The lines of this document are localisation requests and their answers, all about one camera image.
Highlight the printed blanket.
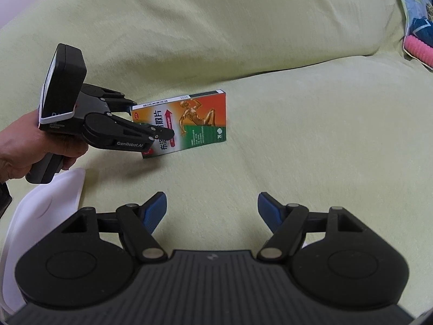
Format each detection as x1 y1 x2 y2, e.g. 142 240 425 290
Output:
394 0 433 55

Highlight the pink towel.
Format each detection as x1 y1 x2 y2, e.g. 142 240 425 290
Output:
404 34 433 68

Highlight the person's left hand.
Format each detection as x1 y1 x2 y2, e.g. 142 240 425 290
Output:
0 110 88 181

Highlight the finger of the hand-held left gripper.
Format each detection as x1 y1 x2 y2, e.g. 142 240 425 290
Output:
101 86 138 112
109 112 175 152

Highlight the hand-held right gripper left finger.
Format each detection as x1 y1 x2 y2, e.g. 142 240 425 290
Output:
61 191 169 263

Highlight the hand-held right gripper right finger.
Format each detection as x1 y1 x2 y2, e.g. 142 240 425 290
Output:
257 192 368 262

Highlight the orange and green medicine box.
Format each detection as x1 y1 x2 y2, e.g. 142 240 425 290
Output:
130 90 227 160

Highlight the white plastic bin lid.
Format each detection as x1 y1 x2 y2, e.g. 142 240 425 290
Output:
0 167 87 315

